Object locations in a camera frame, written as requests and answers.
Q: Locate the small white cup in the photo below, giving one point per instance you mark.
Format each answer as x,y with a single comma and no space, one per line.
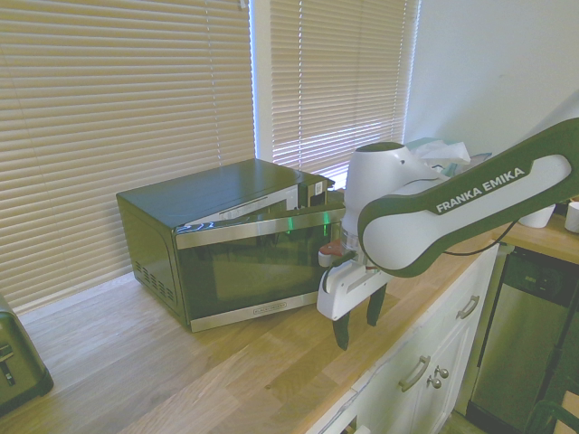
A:
572,218

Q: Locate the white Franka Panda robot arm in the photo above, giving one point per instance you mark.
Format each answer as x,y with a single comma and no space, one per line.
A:
452,203

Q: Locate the silver cabinet knob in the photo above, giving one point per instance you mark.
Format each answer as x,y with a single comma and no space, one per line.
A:
442,372
435,383

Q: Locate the wide beige window blind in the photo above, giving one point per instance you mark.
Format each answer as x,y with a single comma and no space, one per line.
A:
122,135

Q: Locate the stainless steel dishwasher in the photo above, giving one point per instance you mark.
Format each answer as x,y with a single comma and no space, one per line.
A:
520,330

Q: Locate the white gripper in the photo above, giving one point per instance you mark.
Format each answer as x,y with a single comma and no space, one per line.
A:
342,286

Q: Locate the black stainless steel microwave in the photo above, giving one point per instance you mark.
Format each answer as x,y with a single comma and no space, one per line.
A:
212,217

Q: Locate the narrow beige window blind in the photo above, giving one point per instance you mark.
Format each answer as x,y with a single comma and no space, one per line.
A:
339,81

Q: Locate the dark metal toaster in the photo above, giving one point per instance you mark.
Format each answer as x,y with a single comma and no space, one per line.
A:
19,355

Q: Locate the white tissue box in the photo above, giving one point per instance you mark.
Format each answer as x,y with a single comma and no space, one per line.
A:
441,156

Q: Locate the black camera stand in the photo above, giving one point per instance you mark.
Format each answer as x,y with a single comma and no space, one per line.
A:
554,357

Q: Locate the white ceramic cup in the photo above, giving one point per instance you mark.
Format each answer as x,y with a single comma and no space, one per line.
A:
537,216

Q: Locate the white kitchen cabinet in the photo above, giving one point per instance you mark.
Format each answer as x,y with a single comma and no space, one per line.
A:
420,357

